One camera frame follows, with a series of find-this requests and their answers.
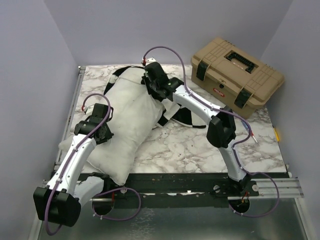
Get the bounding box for white pillow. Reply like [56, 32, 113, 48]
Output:
[58, 67, 163, 186]

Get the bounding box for black and white checkered pillowcase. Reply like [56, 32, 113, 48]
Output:
[103, 65, 206, 129]

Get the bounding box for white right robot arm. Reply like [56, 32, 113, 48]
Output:
[142, 73, 250, 196]

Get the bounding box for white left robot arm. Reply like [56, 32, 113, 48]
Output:
[33, 121, 113, 227]

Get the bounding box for tan plastic toolbox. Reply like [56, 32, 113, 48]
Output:
[190, 37, 285, 119]

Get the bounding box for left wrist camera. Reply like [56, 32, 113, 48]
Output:
[84, 103, 114, 122]

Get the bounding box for aluminium left side rail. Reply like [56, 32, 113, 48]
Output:
[53, 65, 87, 173]

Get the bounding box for blue handled screwdriver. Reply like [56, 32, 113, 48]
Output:
[241, 120, 259, 144]

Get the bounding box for black front mounting rail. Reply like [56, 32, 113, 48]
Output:
[49, 170, 268, 210]

